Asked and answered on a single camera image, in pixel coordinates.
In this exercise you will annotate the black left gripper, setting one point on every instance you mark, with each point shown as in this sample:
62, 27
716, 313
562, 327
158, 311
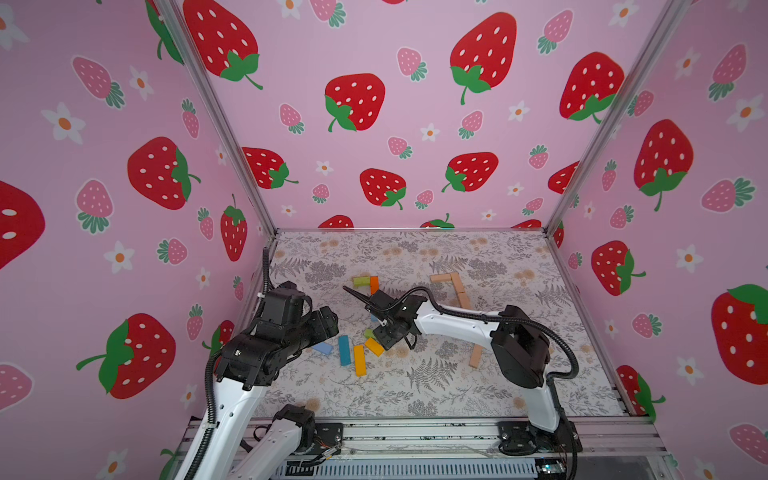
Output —
330, 327

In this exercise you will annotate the short yellow wooden block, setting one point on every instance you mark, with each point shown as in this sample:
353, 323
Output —
374, 347

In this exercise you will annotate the teal wooden block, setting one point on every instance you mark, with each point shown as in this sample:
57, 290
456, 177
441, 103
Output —
344, 350

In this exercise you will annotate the long yellow wooden block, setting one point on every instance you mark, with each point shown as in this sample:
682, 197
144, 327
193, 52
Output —
359, 360

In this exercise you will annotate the natural wooden block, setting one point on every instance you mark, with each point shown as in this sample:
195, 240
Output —
441, 278
464, 301
457, 283
476, 356

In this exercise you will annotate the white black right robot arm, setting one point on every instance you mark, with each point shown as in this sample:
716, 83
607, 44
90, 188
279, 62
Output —
528, 354

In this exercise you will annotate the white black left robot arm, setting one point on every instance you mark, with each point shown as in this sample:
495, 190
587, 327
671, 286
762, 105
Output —
236, 379

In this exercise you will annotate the blue wooden block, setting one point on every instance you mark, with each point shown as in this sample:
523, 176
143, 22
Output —
323, 348

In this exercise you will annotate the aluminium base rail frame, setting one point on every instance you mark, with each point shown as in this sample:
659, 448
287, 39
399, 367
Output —
446, 448

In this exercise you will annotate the aluminium corner post left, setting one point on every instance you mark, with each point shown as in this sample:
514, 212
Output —
181, 36

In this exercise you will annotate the aluminium corner post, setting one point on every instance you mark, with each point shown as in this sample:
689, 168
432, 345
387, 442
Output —
181, 36
664, 28

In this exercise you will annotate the aluminium corner post right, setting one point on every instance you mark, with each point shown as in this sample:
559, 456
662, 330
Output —
664, 28

